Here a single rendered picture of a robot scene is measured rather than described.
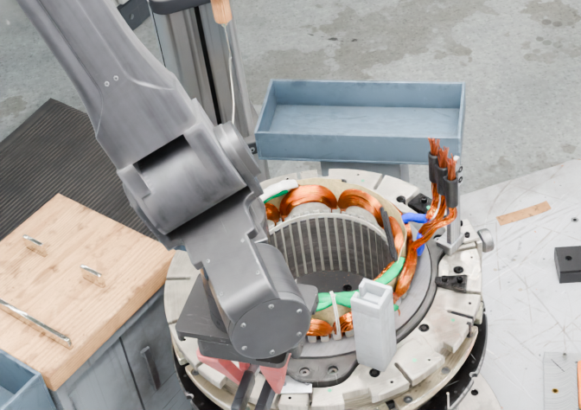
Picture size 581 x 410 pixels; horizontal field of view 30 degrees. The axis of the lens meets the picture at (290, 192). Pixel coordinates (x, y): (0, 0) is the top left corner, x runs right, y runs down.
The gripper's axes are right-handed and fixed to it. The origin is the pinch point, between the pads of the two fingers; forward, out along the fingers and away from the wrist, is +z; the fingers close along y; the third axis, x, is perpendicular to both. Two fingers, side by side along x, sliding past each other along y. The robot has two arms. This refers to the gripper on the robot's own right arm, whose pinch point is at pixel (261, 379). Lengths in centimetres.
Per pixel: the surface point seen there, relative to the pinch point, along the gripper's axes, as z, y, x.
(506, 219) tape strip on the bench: 38, 13, 61
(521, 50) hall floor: 116, -1, 209
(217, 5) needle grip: -17.8, -10.8, 28.6
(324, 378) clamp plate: 6.3, 3.4, 5.6
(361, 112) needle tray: 14, -5, 53
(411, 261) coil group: 3.0, 9.1, 18.3
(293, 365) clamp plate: 6.3, 0.2, 6.5
